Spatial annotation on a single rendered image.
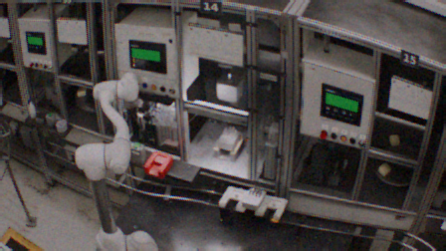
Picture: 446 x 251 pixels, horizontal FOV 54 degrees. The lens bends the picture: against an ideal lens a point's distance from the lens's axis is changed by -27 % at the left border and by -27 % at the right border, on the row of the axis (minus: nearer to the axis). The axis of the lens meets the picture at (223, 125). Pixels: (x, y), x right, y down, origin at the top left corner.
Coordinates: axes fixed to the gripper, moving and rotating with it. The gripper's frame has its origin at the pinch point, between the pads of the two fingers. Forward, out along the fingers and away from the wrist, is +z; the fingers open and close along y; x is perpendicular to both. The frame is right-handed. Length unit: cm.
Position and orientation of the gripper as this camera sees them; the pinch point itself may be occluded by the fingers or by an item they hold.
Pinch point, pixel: (134, 132)
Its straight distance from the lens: 340.5
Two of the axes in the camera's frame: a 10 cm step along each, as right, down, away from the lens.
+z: 0.2, 7.7, 6.4
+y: -9.2, -2.4, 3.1
